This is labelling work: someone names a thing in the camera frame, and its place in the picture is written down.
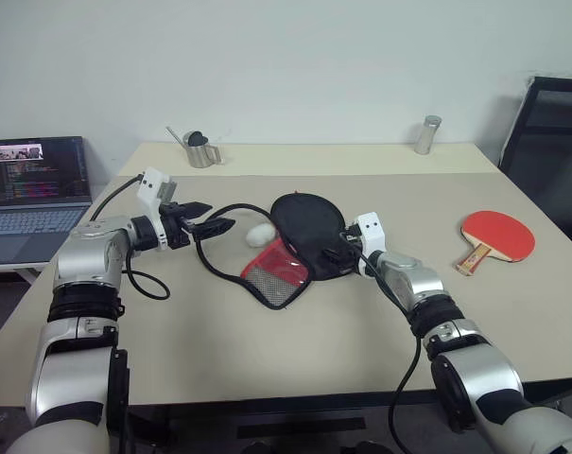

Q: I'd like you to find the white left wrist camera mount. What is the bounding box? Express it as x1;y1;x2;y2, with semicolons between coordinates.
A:
137;166;179;250

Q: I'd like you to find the red table tennis paddle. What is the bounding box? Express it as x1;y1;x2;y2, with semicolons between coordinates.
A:
454;210;536;278

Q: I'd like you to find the steel shaker cup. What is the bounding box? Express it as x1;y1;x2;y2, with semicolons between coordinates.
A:
413;114;442;155

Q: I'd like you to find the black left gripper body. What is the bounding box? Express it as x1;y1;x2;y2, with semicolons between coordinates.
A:
160;201;197;251

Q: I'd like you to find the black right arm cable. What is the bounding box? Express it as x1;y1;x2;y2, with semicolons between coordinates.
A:
344;234;422;454

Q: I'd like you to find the open grey laptop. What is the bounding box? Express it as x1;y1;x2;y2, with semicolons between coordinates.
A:
0;136;94;267

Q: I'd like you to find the black mesh office chair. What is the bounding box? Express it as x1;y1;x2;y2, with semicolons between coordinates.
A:
497;76;572;256

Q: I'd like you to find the white fluffy pompom charm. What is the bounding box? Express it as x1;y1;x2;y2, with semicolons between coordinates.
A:
245;224;280;248

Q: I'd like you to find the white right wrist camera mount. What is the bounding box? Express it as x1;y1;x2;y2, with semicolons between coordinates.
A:
351;212;387;275

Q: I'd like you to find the white side table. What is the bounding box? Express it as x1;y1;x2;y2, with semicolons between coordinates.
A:
0;259;55;286

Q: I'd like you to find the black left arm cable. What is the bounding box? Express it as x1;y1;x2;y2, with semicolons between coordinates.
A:
89;174;171;300

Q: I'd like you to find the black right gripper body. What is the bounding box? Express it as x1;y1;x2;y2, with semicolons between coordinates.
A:
337;224;365;276

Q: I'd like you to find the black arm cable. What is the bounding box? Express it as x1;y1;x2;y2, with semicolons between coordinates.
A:
89;174;171;300
344;234;422;454

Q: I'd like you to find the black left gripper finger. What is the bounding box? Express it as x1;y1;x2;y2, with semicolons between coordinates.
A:
179;201;214;219
190;218;235;241

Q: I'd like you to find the black and red paddle case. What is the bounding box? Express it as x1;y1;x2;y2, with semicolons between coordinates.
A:
195;190;362;311

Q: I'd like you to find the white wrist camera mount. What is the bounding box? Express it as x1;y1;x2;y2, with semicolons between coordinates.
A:
137;166;179;250
351;212;387;275

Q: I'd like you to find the steel pitcher with handle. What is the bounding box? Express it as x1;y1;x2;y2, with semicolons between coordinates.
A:
182;131;225;168

